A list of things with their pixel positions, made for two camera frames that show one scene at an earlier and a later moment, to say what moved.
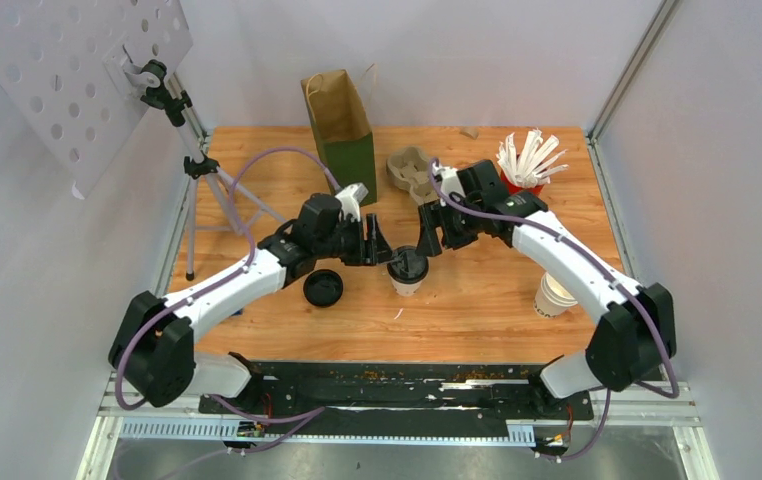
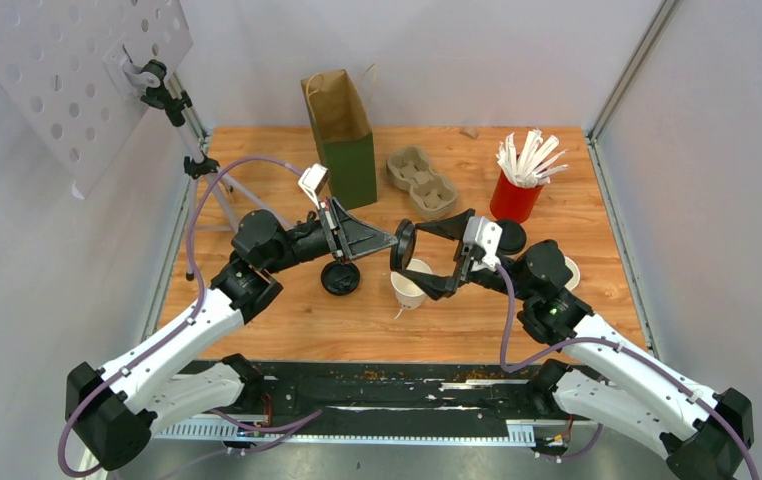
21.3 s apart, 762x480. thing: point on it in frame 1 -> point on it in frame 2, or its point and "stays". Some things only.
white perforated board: (72, 70) stays
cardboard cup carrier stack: (409, 168) stays
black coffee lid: (322, 287) -> (340, 278)
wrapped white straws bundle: (534, 163) stays
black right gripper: (431, 217) -> (436, 285)
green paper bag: (343, 131) stays
